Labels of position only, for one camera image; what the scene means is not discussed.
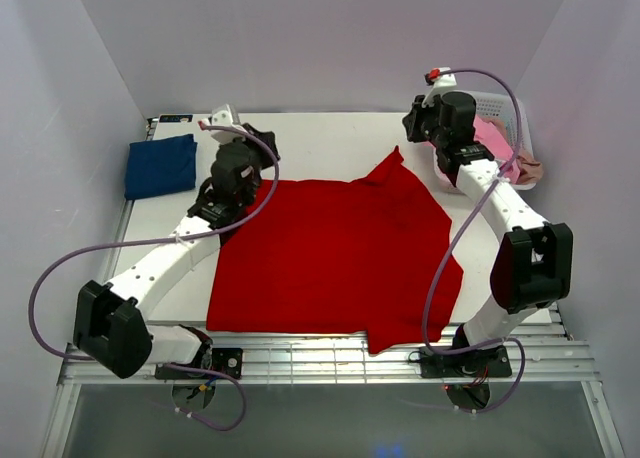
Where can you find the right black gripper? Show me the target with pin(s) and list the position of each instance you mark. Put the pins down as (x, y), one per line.
(413, 120)

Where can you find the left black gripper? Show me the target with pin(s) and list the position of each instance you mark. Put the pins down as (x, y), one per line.
(265, 141)

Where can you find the red t-shirt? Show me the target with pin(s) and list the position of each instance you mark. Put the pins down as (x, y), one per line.
(335, 257)

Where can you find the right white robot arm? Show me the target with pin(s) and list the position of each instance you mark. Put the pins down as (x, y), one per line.
(532, 268)

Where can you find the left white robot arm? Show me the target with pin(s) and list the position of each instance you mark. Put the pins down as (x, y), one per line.
(111, 323)

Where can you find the pink t-shirt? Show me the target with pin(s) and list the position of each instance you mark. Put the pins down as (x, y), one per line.
(490, 135)

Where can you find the white plastic laundry basket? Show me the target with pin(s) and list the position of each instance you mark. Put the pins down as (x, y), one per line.
(494, 106)

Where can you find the folded blue t-shirt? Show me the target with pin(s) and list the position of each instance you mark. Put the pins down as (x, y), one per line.
(160, 167)

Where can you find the small blue label sticker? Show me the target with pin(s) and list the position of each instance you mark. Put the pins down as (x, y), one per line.
(175, 118)

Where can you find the beige garment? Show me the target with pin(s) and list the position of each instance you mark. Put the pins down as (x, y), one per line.
(525, 172)

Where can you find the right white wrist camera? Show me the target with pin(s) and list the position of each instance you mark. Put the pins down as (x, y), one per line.
(440, 81)

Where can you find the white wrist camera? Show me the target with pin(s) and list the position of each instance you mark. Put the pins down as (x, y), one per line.
(223, 124)
(440, 81)

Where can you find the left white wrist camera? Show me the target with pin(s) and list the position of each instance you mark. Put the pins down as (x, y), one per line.
(223, 124)

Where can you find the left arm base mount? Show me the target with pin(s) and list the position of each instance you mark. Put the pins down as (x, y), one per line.
(194, 384)

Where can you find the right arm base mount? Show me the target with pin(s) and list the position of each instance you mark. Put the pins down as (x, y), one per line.
(474, 369)

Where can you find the aluminium table frame rail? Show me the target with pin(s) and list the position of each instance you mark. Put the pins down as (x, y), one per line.
(280, 359)

